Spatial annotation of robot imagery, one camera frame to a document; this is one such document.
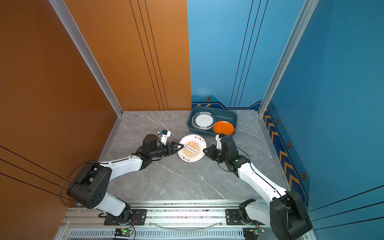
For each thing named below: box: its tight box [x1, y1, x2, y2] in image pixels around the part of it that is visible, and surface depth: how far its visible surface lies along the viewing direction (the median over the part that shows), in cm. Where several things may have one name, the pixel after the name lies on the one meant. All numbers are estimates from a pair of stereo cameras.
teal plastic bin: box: [187, 106, 238, 137], surface depth 111 cm
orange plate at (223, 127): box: [213, 120, 235, 136], surface depth 108 cm
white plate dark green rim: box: [191, 111, 216, 130], surface depth 112 cm
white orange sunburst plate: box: [177, 134, 208, 164], surface depth 85 cm
